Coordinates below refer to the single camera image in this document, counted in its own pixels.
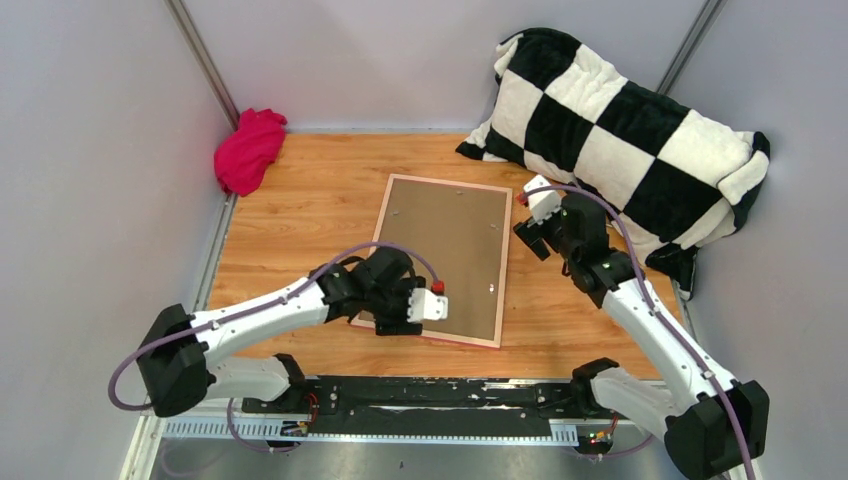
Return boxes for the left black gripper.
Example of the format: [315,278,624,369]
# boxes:
[366,276,426,335]

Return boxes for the pink picture frame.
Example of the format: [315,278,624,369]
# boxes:
[373,174,513,348]

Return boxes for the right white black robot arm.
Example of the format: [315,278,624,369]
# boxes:
[514,185,770,479]

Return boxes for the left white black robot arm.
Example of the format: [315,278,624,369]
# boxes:
[108,242,444,417]

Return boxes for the black white checkered pillow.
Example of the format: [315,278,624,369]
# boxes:
[457,27,771,298]

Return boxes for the magenta cloth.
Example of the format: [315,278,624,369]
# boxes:
[213,108,288,196]

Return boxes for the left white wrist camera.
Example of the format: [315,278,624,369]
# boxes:
[407,288,449,324]

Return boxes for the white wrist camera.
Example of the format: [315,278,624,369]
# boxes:
[407,288,449,324]
[518,175,561,224]

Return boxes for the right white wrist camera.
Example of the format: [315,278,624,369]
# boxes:
[518,175,561,224]

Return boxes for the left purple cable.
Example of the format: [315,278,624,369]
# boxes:
[107,241,446,455]

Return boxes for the purple cable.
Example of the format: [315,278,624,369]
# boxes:
[515,184,758,480]
[107,241,446,455]

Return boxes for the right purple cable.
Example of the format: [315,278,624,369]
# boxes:
[515,184,758,480]

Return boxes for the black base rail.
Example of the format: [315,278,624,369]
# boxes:
[236,376,625,446]

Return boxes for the right aluminium corner post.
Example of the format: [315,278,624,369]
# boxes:
[656,0,727,95]

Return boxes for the aluminium corner post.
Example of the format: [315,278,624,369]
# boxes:
[164,0,240,130]
[656,0,727,95]

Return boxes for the left aluminium corner post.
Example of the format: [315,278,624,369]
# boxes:
[164,0,240,130]

